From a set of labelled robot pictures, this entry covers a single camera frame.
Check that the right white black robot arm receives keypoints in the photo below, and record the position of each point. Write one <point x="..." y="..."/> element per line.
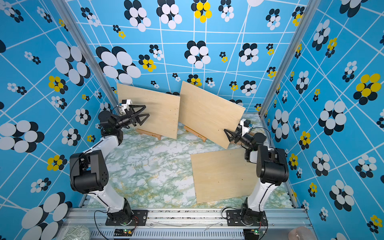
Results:
<point x="271" y="170"/>

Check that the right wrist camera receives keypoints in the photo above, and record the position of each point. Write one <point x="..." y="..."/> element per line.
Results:
<point x="245" y="126"/>

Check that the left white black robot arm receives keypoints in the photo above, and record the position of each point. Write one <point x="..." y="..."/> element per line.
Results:
<point x="88" y="170"/>

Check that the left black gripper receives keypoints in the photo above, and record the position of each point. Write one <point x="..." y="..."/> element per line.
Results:
<point x="131" y="118"/>

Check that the black mounting plate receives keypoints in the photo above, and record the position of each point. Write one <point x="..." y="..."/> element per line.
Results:
<point x="121" y="218"/>
<point x="234" y="219"/>

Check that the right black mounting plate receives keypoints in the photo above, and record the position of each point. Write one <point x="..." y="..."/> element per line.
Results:
<point x="234" y="219"/>

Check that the wooden easel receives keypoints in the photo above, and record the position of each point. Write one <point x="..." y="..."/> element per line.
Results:
<point x="143" y="132"/>
<point x="195" y="133"/>

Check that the green patterned round object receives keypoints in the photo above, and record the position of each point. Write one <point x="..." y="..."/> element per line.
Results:
<point x="79" y="232"/>

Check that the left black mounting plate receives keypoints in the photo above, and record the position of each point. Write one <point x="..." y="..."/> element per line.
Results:
<point x="121" y="218"/>

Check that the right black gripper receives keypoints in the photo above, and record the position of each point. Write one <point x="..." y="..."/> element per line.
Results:
<point x="232" y="135"/>

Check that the pink round object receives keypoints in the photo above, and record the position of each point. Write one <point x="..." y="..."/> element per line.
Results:
<point x="301" y="233"/>

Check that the plywood board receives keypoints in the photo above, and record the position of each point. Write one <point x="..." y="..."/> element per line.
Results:
<point x="163" y="109"/>
<point x="208" y="114"/>
<point x="223" y="175"/>

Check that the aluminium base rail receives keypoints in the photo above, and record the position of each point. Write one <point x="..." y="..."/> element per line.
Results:
<point x="188" y="224"/>

